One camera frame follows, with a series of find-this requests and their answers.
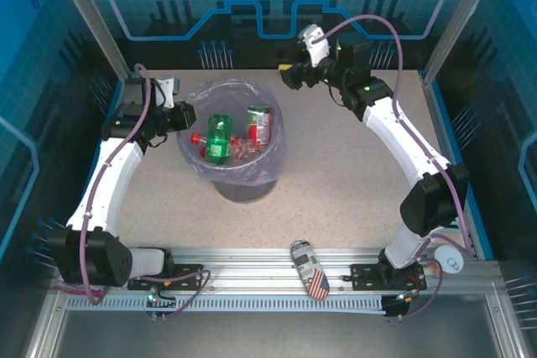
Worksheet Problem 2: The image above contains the green plastic soda bottle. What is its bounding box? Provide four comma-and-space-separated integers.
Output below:
204, 113, 235, 165

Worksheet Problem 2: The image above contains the crushed red green label bottle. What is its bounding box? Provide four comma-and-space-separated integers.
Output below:
245, 105, 273, 148

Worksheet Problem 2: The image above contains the purple translucent bin bag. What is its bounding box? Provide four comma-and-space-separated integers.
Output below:
175, 77, 286, 186

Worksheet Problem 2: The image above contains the grey mesh waste bin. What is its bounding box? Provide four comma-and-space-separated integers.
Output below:
178, 80, 284, 205

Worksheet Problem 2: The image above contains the small circuit board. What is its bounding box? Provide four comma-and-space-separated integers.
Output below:
144, 288, 178, 322
380, 290, 420, 322

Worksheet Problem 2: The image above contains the newsprint flag pattern pouch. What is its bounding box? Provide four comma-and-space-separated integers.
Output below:
289, 239, 331, 302

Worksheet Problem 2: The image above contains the red printed packet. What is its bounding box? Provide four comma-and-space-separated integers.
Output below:
56, 278, 106, 295

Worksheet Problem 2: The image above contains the aluminium frame post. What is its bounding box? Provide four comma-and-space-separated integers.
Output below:
421, 0, 507, 85
46, 0, 132, 79

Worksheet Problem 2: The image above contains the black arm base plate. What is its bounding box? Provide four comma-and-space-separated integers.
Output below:
127, 263, 206, 292
350, 263, 428, 292

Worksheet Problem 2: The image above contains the purple cable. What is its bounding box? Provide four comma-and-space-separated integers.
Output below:
79, 63, 213, 321
312, 13, 473, 319

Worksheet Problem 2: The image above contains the aluminium rail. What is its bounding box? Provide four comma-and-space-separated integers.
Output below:
165, 246, 500, 297

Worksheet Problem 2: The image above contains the white slotted cable duct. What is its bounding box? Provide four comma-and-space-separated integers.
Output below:
65, 293, 386, 314

